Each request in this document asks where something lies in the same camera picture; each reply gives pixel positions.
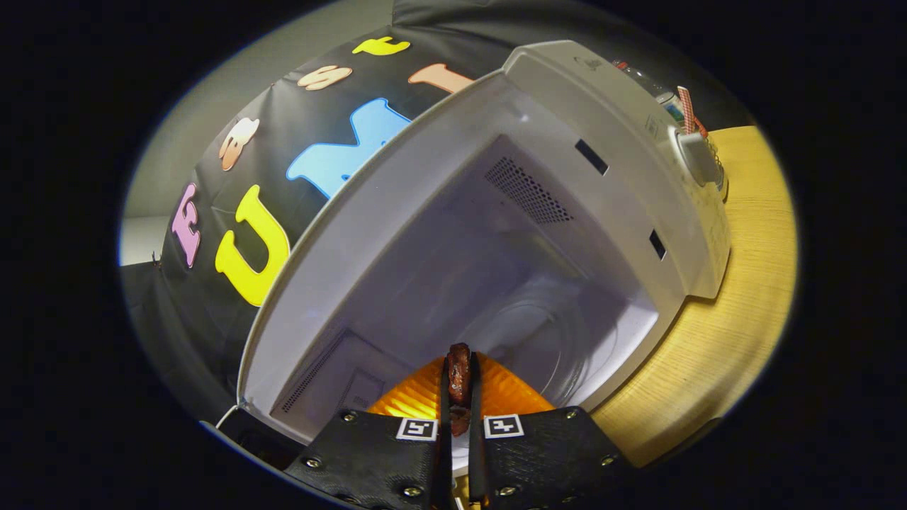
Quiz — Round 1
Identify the white toaster oven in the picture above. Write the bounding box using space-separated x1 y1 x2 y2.
216 40 732 479

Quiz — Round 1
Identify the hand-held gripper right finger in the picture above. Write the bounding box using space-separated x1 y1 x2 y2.
468 353 638 510

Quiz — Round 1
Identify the reddish brown meat slice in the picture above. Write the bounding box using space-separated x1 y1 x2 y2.
445 343 473 437

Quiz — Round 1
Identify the red white checked stick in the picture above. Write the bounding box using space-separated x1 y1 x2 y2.
677 86 699 135

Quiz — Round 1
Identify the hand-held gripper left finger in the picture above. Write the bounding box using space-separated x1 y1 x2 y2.
283 354 454 510

